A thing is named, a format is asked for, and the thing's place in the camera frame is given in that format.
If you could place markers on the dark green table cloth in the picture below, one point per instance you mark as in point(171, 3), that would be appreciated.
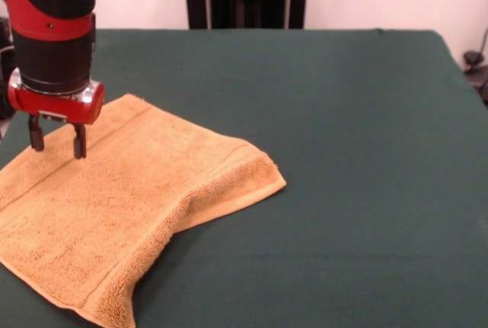
point(343, 152)

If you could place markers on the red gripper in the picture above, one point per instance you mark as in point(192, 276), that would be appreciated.
point(57, 108)

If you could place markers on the tan terry towel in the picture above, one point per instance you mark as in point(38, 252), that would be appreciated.
point(152, 190)

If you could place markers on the grey tripod base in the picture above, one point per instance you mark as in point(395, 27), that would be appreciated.
point(472, 57)

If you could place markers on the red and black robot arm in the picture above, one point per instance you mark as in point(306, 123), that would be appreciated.
point(49, 19)

